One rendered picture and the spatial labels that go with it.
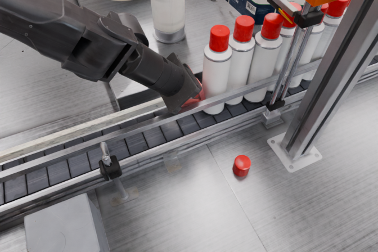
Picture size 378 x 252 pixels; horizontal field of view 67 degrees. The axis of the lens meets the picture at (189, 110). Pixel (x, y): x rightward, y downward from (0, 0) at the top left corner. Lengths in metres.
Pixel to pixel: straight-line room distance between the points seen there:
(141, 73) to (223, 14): 0.52
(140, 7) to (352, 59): 0.66
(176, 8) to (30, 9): 0.43
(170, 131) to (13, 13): 0.36
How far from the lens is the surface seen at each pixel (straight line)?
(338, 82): 0.47
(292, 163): 0.65
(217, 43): 0.49
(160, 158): 0.61
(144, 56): 0.43
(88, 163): 0.59
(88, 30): 0.37
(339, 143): 0.72
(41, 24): 0.37
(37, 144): 0.61
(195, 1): 0.95
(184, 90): 0.49
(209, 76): 0.53
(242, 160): 0.59
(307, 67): 0.65
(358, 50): 0.44
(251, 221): 0.58
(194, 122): 0.61
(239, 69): 0.56
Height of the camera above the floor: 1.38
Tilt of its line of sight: 52 degrees down
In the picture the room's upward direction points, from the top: straight up
